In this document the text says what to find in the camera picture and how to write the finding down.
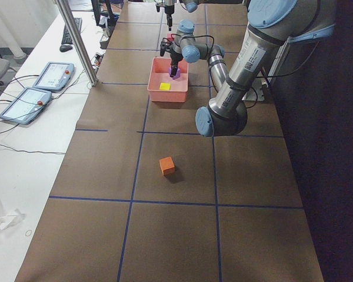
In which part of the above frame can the black keyboard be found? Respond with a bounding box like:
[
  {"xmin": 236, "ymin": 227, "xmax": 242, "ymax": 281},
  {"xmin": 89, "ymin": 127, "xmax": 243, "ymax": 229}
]
[{"xmin": 61, "ymin": 17, "xmax": 83, "ymax": 45}]

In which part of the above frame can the purple foam block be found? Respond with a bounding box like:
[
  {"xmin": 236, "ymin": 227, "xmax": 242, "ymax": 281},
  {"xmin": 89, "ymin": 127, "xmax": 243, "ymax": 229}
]
[{"xmin": 168, "ymin": 67, "xmax": 181, "ymax": 80}]

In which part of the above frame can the pink plastic bin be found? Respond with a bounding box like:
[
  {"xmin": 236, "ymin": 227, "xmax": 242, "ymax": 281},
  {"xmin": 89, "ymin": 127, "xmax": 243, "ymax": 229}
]
[{"xmin": 147, "ymin": 57, "xmax": 189, "ymax": 103}]

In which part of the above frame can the red foam block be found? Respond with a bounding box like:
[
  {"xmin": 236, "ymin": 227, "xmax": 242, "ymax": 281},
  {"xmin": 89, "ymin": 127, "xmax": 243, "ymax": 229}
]
[{"xmin": 166, "ymin": 33, "xmax": 174, "ymax": 42}]

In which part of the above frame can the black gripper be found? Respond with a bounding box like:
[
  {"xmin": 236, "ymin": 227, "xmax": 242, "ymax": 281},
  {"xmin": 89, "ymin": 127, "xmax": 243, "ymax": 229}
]
[
  {"xmin": 164, "ymin": 0, "xmax": 175, "ymax": 31},
  {"xmin": 169, "ymin": 48, "xmax": 182, "ymax": 78}
]

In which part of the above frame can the teach pendant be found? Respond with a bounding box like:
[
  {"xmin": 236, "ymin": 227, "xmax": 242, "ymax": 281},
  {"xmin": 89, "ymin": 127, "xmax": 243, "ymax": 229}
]
[
  {"xmin": 33, "ymin": 62, "xmax": 75, "ymax": 92},
  {"xmin": 0, "ymin": 87, "xmax": 52, "ymax": 125}
]

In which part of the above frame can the orange foam block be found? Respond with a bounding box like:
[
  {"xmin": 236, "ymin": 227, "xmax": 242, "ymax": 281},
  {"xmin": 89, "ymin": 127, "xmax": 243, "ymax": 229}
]
[{"xmin": 159, "ymin": 156, "xmax": 176, "ymax": 176}]

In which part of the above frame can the upper teach pendant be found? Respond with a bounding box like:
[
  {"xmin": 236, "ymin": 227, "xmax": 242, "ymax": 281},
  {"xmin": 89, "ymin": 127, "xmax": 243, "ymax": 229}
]
[{"xmin": 33, "ymin": 62, "xmax": 75, "ymax": 92}]

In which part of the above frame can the crumpled white paper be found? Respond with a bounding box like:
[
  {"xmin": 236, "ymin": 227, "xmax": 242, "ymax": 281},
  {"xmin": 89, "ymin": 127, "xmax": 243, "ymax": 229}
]
[{"xmin": 0, "ymin": 199, "xmax": 26, "ymax": 233}]

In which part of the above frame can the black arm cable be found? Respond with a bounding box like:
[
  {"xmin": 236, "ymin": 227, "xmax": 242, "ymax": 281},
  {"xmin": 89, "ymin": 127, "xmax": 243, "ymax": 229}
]
[{"xmin": 164, "ymin": 33, "xmax": 216, "ymax": 62}]

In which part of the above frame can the black computer mouse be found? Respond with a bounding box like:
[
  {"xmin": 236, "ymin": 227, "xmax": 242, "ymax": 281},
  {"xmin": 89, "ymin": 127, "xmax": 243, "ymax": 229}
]
[{"xmin": 59, "ymin": 44, "xmax": 73, "ymax": 53}]

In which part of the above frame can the lower teach pendant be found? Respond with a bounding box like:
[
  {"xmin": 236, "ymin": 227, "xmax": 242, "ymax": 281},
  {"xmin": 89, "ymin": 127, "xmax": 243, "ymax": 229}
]
[{"xmin": 0, "ymin": 87, "xmax": 52, "ymax": 125}]

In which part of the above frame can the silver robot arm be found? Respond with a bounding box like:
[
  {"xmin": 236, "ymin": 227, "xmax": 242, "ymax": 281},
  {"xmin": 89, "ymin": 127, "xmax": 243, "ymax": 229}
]
[
  {"xmin": 169, "ymin": 0, "xmax": 337, "ymax": 137},
  {"xmin": 161, "ymin": 0, "xmax": 199, "ymax": 31}
]

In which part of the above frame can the yellow foam block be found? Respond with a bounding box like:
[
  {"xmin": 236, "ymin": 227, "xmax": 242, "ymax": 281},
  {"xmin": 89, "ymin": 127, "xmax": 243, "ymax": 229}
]
[{"xmin": 159, "ymin": 82, "xmax": 171, "ymax": 90}]

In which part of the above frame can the aluminium frame post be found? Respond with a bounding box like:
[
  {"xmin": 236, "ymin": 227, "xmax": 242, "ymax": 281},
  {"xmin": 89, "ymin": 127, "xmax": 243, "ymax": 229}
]
[{"xmin": 55, "ymin": 0, "xmax": 98, "ymax": 87}]

